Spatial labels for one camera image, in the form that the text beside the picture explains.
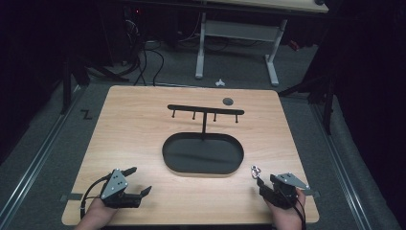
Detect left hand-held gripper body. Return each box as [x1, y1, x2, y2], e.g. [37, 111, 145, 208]
[100, 168, 142, 210]

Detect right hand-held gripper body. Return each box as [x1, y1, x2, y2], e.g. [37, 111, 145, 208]
[259, 172, 310, 211]

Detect black hook rack with tray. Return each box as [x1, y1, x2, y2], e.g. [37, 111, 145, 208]
[161, 103, 246, 175]

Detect person's right hand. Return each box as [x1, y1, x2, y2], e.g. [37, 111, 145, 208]
[265, 188, 307, 230]

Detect person's left hand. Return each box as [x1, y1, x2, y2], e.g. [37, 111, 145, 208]
[74, 198, 120, 230]

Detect black metal stand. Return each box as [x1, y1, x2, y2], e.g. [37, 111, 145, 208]
[277, 60, 338, 136]
[59, 56, 128, 116]

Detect small red object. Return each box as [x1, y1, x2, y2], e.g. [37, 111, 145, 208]
[287, 39, 302, 53]

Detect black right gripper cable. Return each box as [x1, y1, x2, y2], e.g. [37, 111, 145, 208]
[279, 187, 308, 230]

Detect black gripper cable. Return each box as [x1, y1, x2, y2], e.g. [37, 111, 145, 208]
[79, 173, 113, 220]
[279, 187, 308, 230]

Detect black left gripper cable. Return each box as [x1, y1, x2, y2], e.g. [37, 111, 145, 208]
[79, 173, 113, 220]

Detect metal floor rail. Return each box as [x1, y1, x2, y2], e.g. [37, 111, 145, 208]
[309, 101, 373, 230]
[0, 85, 84, 226]

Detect black floor cables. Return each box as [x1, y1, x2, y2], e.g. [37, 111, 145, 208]
[125, 18, 166, 87]

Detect white metal frame desk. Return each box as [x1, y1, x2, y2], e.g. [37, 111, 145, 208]
[194, 0, 330, 87]

